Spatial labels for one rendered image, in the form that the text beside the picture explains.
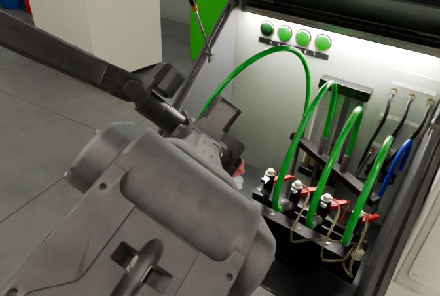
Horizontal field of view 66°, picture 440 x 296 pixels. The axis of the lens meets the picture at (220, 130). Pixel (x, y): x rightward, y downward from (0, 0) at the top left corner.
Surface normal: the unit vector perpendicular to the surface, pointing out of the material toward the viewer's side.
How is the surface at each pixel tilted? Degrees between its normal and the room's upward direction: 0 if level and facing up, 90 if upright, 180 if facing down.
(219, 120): 54
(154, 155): 29
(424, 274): 76
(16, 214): 0
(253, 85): 90
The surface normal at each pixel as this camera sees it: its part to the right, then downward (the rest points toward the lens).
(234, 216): 0.46, -0.57
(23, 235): 0.05, -0.82
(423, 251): -0.54, 0.23
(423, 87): -0.56, 0.44
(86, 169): -0.04, 0.12
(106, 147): 0.33, -0.38
